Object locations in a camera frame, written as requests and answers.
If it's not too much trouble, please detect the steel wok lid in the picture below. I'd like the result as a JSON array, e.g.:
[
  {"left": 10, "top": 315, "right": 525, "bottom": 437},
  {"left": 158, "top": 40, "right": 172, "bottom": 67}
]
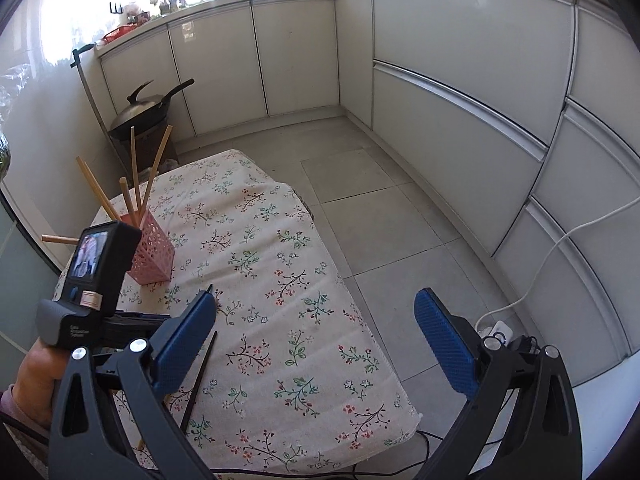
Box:
[{"left": 112, "top": 80, "right": 165, "bottom": 125}]

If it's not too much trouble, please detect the row of small bottles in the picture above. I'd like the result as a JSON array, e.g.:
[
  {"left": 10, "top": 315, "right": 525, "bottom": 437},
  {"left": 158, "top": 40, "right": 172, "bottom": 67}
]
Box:
[{"left": 125, "top": 0, "right": 221, "bottom": 24}]

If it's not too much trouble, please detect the black wok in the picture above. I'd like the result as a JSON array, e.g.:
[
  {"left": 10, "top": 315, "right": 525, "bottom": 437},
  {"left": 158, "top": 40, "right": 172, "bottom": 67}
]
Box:
[{"left": 111, "top": 78, "right": 196, "bottom": 135}]

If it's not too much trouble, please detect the grey pole with black head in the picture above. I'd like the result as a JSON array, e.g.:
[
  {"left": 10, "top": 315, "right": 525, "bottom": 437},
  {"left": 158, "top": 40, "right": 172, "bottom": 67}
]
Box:
[{"left": 71, "top": 43, "right": 126, "bottom": 171}]

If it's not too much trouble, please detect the white power strip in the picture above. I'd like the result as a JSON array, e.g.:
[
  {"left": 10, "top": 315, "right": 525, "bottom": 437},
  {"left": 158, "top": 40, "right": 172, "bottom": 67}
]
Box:
[{"left": 477, "top": 322, "right": 516, "bottom": 348}]

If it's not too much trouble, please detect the dark round stove stand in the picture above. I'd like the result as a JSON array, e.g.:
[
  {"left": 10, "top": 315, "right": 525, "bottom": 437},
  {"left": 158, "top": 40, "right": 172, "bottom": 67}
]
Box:
[{"left": 109, "top": 120, "right": 179, "bottom": 172}]

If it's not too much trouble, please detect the white cabinet with doors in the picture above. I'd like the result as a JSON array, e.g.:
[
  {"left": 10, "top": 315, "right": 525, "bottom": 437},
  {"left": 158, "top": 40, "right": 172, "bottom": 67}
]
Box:
[{"left": 97, "top": 0, "right": 344, "bottom": 142}]

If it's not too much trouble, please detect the pink perforated utensil holder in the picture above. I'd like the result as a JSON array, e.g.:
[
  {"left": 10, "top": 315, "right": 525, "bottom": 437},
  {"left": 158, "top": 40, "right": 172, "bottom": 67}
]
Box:
[{"left": 117, "top": 207, "right": 176, "bottom": 285}]

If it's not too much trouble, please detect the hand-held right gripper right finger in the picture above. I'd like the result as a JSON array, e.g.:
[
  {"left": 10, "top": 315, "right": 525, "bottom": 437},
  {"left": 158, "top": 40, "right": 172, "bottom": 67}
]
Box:
[{"left": 414, "top": 287, "right": 583, "bottom": 480}]

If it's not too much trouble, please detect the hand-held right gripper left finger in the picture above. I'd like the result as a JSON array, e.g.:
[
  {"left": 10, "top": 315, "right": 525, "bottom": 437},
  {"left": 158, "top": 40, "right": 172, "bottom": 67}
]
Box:
[{"left": 48, "top": 290, "right": 218, "bottom": 480}]

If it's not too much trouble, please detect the white cable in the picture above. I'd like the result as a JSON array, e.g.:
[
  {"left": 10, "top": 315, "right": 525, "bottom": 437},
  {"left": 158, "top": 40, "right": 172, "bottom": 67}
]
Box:
[{"left": 475, "top": 200, "right": 640, "bottom": 332}]

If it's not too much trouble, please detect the person's left hand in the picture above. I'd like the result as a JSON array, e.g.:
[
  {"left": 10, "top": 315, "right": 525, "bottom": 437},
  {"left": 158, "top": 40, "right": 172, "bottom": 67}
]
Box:
[{"left": 12, "top": 342, "right": 73, "bottom": 428}]

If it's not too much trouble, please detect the floral tablecloth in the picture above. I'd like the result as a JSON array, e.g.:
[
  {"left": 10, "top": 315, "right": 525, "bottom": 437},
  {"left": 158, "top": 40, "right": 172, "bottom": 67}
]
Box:
[{"left": 65, "top": 149, "right": 422, "bottom": 476}]

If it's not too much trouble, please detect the white drawer cabinet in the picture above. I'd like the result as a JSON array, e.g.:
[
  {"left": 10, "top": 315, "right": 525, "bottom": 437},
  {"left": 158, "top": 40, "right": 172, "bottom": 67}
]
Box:
[{"left": 334, "top": 0, "right": 640, "bottom": 387}]

